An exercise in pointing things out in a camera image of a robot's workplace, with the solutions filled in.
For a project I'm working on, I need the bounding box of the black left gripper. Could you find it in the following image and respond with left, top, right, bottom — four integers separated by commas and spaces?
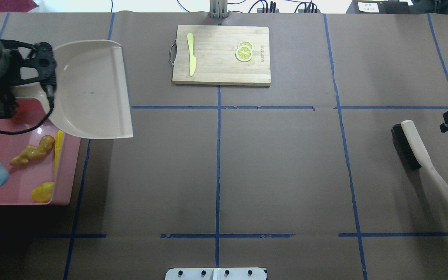
0, 40, 57, 119

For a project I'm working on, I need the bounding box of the beige hand brush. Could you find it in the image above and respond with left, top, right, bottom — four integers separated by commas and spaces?
391, 119, 448, 204

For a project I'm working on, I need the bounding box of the beige plastic dustpan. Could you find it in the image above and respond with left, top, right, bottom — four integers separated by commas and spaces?
14, 39, 134, 140

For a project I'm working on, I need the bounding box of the yellow toy corn cob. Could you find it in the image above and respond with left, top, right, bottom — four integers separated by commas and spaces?
54, 129, 65, 175

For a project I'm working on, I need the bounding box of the tan toy ginger root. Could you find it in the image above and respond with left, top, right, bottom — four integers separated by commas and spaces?
10, 135, 55, 166

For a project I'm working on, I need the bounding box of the yellow toy lemon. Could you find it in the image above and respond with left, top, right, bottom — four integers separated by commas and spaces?
31, 182, 54, 203

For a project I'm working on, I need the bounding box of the pink plastic bin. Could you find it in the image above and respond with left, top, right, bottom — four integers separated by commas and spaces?
0, 99, 81, 206

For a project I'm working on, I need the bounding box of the magenta cloth on stand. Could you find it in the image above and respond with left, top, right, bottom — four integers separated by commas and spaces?
0, 0, 39, 12

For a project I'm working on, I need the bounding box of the black box with label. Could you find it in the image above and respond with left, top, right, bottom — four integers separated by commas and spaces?
346, 0, 412, 14

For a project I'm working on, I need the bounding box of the yellow toy knife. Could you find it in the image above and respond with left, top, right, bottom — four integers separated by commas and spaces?
187, 33, 197, 77

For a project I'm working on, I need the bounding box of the wooden cutting board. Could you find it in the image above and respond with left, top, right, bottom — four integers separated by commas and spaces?
172, 25, 271, 87

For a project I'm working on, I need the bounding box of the front lemon slice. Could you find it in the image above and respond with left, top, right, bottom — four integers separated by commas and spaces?
235, 45, 254, 62

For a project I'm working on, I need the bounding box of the lemon slice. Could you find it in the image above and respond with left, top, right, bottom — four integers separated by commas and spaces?
237, 40, 254, 50
235, 45, 254, 62

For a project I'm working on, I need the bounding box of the rear lemon slice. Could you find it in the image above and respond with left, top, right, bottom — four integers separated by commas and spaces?
237, 40, 254, 50

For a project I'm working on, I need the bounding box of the orange black connector box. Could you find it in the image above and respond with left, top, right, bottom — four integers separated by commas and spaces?
252, 0, 277, 14

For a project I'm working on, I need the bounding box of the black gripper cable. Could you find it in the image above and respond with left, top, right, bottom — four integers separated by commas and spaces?
0, 84, 55, 135

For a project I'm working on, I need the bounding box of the aluminium frame post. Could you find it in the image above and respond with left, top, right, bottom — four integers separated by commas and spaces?
209, 0, 229, 18

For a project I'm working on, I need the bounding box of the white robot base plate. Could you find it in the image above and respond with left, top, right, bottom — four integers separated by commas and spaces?
165, 267, 268, 280

